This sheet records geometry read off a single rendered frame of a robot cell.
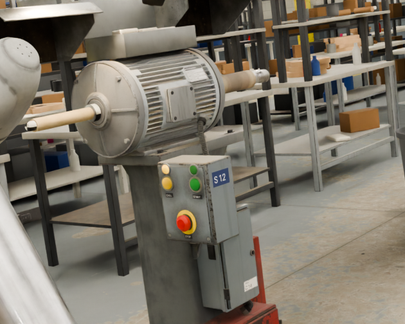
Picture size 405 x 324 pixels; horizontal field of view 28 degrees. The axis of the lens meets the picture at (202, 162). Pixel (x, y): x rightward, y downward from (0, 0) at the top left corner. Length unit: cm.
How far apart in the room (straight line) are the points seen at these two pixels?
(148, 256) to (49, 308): 118
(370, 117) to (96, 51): 559
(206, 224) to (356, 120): 565
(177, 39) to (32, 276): 118
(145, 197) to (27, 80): 100
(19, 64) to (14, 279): 36
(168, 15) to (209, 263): 73
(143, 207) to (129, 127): 33
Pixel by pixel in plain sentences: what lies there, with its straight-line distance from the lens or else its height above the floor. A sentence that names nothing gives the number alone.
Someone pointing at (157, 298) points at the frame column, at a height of 68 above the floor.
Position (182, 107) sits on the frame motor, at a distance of 213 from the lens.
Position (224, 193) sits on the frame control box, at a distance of 193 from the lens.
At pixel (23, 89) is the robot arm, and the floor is 137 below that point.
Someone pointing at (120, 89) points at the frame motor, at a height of 130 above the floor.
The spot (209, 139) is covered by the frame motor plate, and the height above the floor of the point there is 112.
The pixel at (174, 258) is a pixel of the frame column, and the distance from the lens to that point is 226.
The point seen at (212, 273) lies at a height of 77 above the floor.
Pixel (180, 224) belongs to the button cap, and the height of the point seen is 98.
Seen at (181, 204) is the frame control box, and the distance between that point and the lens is 195.
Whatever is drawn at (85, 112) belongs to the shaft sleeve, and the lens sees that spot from 206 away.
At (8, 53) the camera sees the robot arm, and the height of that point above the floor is 143.
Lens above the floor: 143
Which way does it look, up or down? 10 degrees down
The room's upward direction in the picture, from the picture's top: 7 degrees counter-clockwise
